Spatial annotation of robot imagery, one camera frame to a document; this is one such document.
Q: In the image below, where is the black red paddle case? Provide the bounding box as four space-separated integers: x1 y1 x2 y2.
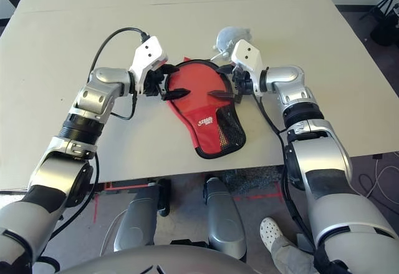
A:
164 57 247 160

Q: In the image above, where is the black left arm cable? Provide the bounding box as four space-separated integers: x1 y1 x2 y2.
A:
89 27 151 122

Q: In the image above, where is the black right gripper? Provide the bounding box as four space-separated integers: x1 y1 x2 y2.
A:
209 64 252 103

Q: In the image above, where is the grey robot leg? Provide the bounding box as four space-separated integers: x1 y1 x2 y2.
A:
113 179 171 253
204 177 247 261

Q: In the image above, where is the grey robot torso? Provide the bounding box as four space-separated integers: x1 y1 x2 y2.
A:
62 244 275 274

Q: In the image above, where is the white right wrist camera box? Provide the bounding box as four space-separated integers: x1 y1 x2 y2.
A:
230 39 264 97

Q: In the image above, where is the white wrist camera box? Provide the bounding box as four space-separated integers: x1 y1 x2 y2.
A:
129 36 169 95
230 39 264 97

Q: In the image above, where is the grey left robot leg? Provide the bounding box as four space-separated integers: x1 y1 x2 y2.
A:
113 179 171 253

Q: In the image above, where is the white coiled floor cable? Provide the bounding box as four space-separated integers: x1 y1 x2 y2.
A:
358 155 399 200

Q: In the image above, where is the grey plush keychain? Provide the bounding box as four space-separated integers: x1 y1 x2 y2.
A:
213 26 252 61

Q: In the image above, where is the grey right robot leg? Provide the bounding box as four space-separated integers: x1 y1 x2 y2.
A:
204 177 247 261

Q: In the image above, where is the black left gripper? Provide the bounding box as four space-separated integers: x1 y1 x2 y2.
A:
145 63 191 100

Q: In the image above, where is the dark grey floor mat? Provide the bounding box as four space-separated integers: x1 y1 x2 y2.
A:
224 166 284 190

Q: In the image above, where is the beige trouser leg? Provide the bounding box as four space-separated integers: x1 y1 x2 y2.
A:
270 235 317 274

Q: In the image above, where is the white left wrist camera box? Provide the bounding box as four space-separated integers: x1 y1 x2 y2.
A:
129 36 169 95

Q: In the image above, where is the black tripod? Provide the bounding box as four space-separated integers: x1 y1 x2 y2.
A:
361 0 399 47

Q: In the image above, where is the white perforated clog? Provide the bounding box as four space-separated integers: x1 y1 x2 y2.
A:
259 217 286 252

